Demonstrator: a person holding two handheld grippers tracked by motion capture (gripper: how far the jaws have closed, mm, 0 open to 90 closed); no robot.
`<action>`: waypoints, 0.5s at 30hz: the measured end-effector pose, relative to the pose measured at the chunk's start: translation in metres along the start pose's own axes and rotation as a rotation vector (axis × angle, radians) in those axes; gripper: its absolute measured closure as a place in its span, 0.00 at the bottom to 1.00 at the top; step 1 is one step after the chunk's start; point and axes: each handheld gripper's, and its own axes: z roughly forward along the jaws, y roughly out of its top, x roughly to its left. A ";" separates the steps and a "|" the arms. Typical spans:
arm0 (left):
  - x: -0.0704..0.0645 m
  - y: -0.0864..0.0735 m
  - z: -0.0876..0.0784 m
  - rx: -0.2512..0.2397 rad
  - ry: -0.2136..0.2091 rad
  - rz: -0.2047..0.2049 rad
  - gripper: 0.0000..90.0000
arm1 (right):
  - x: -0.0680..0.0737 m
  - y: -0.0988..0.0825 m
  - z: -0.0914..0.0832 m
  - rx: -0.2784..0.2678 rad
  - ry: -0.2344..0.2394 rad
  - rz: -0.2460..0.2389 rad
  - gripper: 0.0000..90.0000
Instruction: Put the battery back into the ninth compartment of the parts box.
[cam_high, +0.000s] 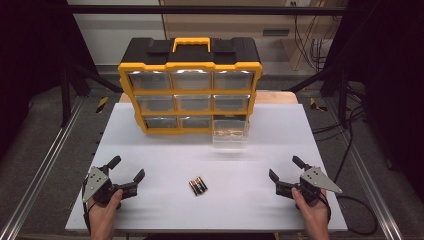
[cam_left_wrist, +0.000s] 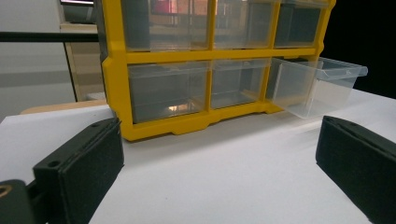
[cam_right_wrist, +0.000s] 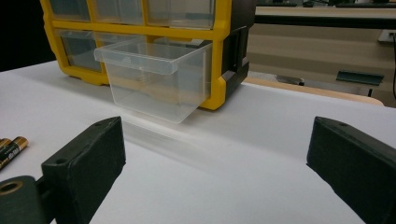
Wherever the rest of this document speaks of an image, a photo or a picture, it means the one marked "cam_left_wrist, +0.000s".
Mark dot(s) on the wooden cabinet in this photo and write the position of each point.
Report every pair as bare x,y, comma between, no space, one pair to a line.
87,71

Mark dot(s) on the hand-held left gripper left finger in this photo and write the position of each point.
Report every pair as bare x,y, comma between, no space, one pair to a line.
77,174

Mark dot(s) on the clear plastic drawer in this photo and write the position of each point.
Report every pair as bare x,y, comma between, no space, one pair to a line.
311,93

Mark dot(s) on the wooden table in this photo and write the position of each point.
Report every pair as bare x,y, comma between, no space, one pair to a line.
62,106

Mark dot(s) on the black metal frame bar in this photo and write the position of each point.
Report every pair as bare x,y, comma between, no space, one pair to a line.
46,37

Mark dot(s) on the set of clear drawers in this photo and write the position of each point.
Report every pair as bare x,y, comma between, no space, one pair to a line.
168,90

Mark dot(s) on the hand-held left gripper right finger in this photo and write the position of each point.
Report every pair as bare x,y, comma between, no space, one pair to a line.
361,161

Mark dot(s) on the yellow black organizer cabinet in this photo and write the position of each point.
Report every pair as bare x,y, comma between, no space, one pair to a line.
115,77

